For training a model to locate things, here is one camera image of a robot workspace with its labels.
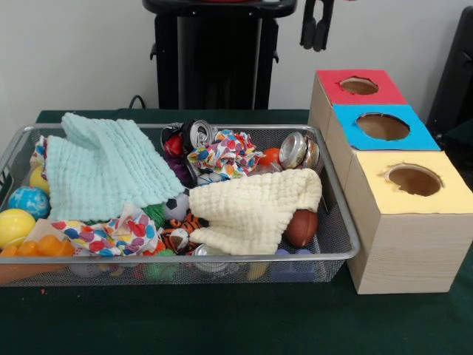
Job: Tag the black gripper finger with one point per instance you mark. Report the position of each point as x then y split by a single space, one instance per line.
309 26
323 29

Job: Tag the cream waffle cloth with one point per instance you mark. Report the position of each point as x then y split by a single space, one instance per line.
251 211

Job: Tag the mint green waffle cloth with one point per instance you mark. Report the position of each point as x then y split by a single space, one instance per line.
111 166

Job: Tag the wooden box with three holes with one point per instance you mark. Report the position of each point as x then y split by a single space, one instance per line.
406 251

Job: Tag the crushed silver can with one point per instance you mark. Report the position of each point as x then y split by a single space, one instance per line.
295 149

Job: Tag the crumpled colourful spotted cloth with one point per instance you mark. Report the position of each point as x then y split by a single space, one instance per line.
221 151

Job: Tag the brown toy football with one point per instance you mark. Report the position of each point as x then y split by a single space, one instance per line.
303 227

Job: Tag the orange tiger plush toy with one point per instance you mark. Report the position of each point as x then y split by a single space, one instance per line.
179 236

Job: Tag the large colourful spotted cloth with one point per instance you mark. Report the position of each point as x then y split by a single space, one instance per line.
103 234

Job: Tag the dark green table cloth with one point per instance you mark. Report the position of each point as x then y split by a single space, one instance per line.
221 321

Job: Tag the blue globe ball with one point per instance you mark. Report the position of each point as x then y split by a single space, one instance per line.
29 201

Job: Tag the orange plastic toy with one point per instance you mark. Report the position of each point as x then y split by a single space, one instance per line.
48 246

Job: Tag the yellow tennis ball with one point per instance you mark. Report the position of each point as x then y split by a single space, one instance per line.
15 227

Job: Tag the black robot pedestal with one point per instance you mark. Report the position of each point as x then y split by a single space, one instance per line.
221 55

